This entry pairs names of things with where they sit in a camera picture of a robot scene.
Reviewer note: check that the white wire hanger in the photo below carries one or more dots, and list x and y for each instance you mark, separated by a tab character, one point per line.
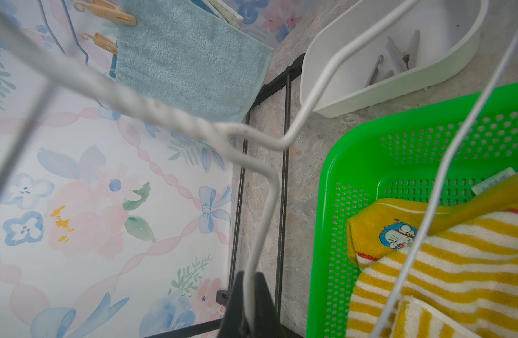
115	209

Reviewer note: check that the yellow striped towel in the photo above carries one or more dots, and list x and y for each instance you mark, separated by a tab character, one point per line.
464	280

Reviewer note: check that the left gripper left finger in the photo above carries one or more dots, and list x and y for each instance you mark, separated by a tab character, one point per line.
233	323

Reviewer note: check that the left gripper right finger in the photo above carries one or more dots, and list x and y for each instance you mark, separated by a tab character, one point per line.
266	323

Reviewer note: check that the white plastic bin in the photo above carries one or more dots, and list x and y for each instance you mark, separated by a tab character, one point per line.
428	45

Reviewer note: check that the green plastic basket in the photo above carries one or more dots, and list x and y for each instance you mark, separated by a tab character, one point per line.
398	157

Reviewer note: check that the light green towel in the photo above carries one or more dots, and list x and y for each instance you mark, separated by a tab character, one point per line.
217	103

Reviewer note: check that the teal patterned towel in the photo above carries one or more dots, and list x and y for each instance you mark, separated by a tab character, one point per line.
216	8

